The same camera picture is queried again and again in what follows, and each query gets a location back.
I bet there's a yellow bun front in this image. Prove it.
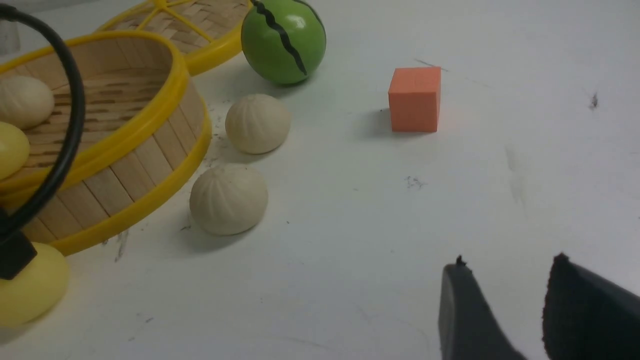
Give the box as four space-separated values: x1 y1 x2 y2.
0 243 70 327

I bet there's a green toy watermelon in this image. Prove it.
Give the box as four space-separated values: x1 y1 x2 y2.
240 0 327 85

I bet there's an orange foam cube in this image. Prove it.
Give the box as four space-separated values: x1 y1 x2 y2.
387 66 442 133

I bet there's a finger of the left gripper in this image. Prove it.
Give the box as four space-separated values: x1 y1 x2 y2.
0 229 38 281

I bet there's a woven bamboo steamer lid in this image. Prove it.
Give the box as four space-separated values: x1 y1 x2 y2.
98 0 253 76

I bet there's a white bun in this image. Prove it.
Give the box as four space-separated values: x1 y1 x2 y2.
225 93 293 155
0 75 55 130
189 162 269 236

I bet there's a bamboo steamer tray yellow rim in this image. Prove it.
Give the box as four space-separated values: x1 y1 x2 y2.
22 30 211 256

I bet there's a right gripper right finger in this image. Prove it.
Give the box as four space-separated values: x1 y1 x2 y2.
542 253 640 360

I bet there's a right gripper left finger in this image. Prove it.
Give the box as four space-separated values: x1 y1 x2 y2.
438 255 525 360

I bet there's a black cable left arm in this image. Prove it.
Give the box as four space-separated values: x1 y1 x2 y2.
0 4 86 241

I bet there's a yellow bun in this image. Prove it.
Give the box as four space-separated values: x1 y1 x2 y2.
0 243 70 327
0 121 30 180

